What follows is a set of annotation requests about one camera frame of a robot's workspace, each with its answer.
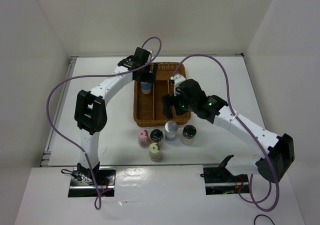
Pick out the blue label silver cap bottle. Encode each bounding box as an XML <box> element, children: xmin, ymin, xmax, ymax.
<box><xmin>140</xmin><ymin>81</ymin><xmax>153</xmax><ymax>95</ymax></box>

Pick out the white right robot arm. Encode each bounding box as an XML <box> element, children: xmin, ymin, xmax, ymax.
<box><xmin>161</xmin><ymin>74</ymin><xmax>295</xmax><ymax>183</ymax></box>

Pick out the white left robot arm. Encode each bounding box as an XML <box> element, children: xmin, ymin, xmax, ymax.
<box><xmin>74</xmin><ymin>47</ymin><xmax>158</xmax><ymax>185</ymax></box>

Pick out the black lid pepper jar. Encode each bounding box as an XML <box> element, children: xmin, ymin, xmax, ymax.
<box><xmin>181</xmin><ymin>125</ymin><xmax>197</xmax><ymax>146</ymax></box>

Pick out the brown wicker divided basket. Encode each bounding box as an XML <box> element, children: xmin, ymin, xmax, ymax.
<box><xmin>133</xmin><ymin>62</ymin><xmax>179</xmax><ymax>128</ymax></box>

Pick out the black lid spice jar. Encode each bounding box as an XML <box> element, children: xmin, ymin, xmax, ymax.
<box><xmin>150</xmin><ymin>128</ymin><xmax>164</xmax><ymax>147</ymax></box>

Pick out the pink lid spice jar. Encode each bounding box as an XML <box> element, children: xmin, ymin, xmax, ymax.
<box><xmin>137</xmin><ymin>129</ymin><xmax>151</xmax><ymax>148</ymax></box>

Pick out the yellow lid spice jar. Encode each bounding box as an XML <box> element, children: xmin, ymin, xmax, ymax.
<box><xmin>149</xmin><ymin>143</ymin><xmax>162</xmax><ymax>162</ymax></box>

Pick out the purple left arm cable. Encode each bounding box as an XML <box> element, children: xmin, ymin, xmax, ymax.
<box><xmin>46</xmin><ymin>36</ymin><xmax>163</xmax><ymax>211</ymax></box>

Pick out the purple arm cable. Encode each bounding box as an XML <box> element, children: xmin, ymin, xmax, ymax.
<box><xmin>46</xmin><ymin>36</ymin><xmax>163</xmax><ymax>211</ymax></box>
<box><xmin>172</xmin><ymin>54</ymin><xmax>281</xmax><ymax>212</ymax></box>

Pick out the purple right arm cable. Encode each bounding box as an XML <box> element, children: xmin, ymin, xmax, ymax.
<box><xmin>172</xmin><ymin>54</ymin><xmax>281</xmax><ymax>212</ymax></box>

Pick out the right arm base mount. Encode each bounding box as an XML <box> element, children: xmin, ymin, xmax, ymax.
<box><xmin>200</xmin><ymin>165</ymin><xmax>250</xmax><ymax>195</ymax></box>

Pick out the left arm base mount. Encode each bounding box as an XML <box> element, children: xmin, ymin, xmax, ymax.
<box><xmin>61</xmin><ymin>166</ymin><xmax>116</xmax><ymax>198</ymax></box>

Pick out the black cable loop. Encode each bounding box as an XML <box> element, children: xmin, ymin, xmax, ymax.
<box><xmin>254</xmin><ymin>214</ymin><xmax>276</xmax><ymax>225</ymax></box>

